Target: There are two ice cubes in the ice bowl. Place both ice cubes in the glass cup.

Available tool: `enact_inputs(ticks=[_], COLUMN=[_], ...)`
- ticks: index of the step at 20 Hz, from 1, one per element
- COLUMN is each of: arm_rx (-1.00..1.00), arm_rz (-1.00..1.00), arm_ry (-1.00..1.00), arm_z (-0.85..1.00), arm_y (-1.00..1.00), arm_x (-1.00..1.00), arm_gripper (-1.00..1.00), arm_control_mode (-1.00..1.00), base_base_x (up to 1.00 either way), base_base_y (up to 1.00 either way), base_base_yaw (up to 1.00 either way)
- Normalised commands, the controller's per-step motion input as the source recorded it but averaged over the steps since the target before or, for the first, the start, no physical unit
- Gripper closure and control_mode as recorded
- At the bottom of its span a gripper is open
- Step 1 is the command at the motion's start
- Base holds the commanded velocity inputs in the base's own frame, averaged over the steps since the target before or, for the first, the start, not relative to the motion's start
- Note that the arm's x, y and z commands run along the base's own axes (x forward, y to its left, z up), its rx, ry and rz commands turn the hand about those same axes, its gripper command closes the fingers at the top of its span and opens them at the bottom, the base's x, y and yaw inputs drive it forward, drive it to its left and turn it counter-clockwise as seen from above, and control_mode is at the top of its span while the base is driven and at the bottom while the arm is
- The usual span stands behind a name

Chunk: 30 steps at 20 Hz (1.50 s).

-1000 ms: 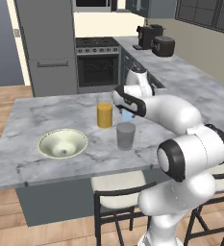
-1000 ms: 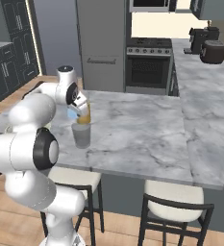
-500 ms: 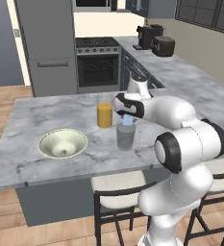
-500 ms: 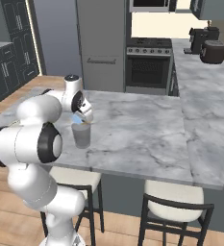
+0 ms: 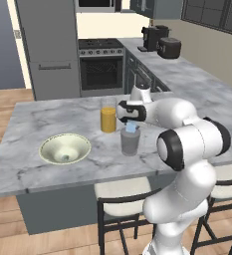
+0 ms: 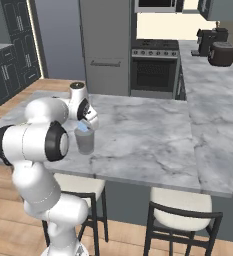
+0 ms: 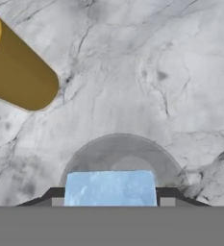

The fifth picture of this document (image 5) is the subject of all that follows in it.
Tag wall switch plate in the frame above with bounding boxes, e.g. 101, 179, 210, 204
13, 29, 23, 41

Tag black stool with cream seat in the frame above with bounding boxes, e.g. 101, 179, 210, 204
189, 163, 232, 255
94, 176, 162, 255

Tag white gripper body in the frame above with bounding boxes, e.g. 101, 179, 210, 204
116, 100, 148, 124

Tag dark round cooker pot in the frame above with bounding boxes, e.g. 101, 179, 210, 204
156, 36, 183, 61

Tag grey kitchen island base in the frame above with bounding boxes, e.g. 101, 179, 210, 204
15, 172, 176, 236

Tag glass of orange juice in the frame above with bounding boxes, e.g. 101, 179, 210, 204
100, 97, 117, 134

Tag grey fridge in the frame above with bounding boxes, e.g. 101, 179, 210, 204
14, 0, 82, 102

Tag grey base cupboards run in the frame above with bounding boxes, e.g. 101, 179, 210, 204
123, 49, 172, 97

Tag dark framed window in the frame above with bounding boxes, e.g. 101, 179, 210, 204
180, 0, 232, 38

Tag grey glass cup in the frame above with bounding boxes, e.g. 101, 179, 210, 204
119, 127, 142, 157

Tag steel oven with hob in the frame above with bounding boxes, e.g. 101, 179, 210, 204
78, 37, 126, 99

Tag pale green ice bowl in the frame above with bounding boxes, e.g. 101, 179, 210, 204
38, 132, 93, 166

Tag microwave oven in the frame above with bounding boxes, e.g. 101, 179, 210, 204
74, 0, 122, 14

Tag grey wall cupboards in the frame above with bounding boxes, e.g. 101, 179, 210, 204
129, 0, 184, 20

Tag black coffee machine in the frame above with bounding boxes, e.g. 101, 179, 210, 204
136, 24, 171, 54

